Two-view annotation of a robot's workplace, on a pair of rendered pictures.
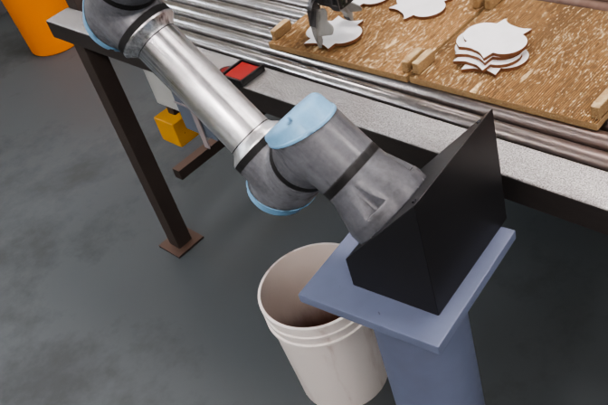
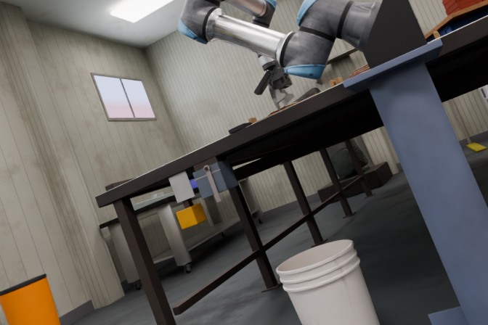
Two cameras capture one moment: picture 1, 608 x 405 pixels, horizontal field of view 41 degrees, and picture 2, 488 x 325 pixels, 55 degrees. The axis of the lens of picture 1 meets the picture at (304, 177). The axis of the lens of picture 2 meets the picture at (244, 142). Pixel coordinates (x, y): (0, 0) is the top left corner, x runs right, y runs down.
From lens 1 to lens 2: 148 cm
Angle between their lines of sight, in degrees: 49
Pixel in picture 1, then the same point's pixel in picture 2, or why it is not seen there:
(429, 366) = (433, 113)
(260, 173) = (297, 43)
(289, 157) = (316, 9)
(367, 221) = (369, 12)
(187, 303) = not seen: outside the picture
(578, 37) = not seen: hidden behind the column
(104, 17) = (195, 9)
